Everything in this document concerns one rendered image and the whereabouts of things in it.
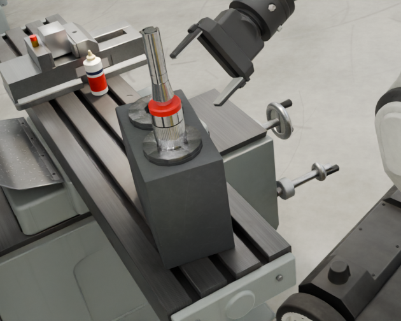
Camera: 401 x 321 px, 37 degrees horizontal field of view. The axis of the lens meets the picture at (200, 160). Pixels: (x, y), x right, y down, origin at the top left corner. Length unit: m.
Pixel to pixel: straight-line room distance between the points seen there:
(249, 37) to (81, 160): 0.46
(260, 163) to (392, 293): 0.47
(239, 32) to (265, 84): 2.26
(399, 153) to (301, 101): 1.91
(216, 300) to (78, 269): 0.64
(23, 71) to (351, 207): 1.46
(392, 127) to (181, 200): 0.47
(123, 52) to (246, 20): 0.58
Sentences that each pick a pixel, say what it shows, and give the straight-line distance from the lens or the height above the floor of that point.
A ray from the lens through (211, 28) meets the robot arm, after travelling 0.97.
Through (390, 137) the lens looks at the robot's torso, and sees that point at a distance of 1.20.
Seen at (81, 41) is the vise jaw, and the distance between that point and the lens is 1.47.
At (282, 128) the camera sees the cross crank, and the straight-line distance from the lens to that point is 1.78.
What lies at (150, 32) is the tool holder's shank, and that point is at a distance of 0.81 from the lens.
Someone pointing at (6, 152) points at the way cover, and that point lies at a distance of 1.46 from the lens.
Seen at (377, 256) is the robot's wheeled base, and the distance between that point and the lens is 1.50.
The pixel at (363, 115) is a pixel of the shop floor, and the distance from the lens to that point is 2.98.
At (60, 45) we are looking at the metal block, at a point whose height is 1.07.
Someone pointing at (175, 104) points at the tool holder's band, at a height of 1.24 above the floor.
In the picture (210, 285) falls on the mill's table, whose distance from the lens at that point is 0.96.
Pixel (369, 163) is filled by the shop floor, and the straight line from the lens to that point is 2.70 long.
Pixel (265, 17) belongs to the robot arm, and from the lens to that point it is 1.00.
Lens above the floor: 1.69
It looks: 38 degrees down
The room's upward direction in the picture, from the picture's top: 9 degrees counter-clockwise
